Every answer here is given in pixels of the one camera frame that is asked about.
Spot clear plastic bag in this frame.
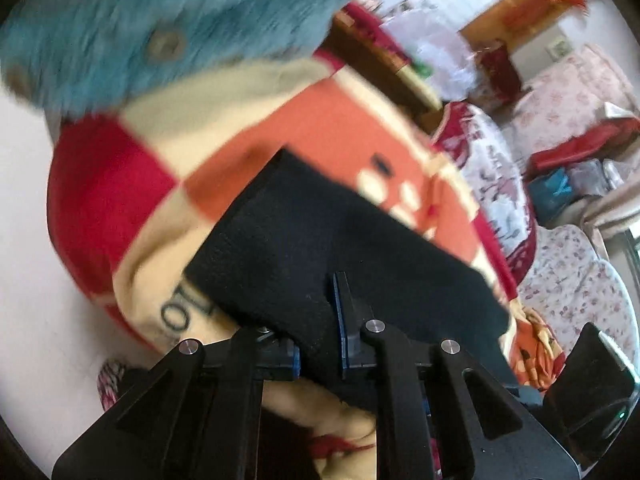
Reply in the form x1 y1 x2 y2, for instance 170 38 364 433
570 160 626 196
395 10 481 101

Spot black pants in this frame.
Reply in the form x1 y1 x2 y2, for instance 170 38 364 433
182 147 521 413

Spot wooden door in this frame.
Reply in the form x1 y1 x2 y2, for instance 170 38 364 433
460 0 556 51

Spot blue bag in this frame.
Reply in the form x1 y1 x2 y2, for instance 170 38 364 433
527 167 573 221

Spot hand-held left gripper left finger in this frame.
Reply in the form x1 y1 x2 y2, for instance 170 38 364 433
50 326 302 480

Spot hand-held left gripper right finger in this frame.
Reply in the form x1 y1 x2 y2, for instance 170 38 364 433
327 271 581 480

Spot red knitted cloth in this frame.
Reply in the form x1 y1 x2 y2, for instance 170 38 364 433
340 2 401 61

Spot orange red printed blanket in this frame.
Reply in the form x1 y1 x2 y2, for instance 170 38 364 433
46 52 566 480

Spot dark wooden headboard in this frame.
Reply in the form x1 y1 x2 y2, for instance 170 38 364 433
315 2 443 116

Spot small-flower sofa cover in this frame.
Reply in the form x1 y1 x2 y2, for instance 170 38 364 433
517 224 637 386

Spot pink floral bedding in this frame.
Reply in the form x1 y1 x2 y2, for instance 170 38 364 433
512 42 640 158

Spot red cloth on sofa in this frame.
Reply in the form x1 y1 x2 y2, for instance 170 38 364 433
527 120 640 173

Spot teal fuzzy garment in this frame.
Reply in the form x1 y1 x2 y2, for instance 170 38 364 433
0 0 396 118

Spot maroon white floral pillow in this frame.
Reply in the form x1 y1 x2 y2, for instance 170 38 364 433
430 101 538 286

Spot red gift bag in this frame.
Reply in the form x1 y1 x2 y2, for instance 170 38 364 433
480 42 523 93

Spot beige curtain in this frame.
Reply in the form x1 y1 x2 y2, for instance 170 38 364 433
580 180 640 241

